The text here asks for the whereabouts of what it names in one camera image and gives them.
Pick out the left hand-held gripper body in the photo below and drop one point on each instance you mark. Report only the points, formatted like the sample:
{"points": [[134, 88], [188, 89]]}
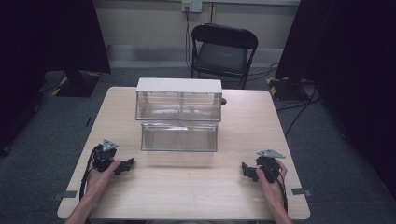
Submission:
{"points": [[104, 157]]}

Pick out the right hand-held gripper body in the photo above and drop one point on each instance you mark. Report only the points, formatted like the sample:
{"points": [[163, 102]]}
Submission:
{"points": [[269, 165]]}

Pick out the person's right hand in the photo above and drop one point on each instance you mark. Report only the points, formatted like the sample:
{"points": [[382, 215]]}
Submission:
{"points": [[272, 189]]}

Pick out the person's left hand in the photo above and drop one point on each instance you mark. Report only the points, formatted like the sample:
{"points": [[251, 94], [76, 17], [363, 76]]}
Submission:
{"points": [[99, 180]]}

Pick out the grey tape strip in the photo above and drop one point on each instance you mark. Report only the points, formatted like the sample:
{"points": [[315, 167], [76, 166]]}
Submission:
{"points": [[66, 195], [301, 191]]}

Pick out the clear plastic drawer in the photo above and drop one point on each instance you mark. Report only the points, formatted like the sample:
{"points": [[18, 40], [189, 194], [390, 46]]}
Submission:
{"points": [[179, 138]]}

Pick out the wooden table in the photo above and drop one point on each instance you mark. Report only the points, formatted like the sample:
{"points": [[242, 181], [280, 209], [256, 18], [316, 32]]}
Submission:
{"points": [[186, 186]]}

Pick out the small dark round object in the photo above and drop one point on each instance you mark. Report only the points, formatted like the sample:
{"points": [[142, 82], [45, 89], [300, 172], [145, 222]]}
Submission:
{"points": [[223, 101]]}

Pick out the black stand base yellow tape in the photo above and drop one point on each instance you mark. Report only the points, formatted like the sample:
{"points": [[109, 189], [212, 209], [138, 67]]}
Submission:
{"points": [[288, 88]]}

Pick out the clear drawer cabinet white top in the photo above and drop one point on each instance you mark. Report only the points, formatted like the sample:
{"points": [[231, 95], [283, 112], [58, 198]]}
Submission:
{"points": [[179, 93]]}

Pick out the black folding chair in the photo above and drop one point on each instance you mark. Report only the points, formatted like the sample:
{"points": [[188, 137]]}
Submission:
{"points": [[222, 56]]}

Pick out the dark curtain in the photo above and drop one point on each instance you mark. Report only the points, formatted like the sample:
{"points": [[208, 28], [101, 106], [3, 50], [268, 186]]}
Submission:
{"points": [[37, 46], [351, 62]]}

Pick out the white wall outlet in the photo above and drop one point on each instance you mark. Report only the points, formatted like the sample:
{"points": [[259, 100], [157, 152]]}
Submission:
{"points": [[191, 5]]}

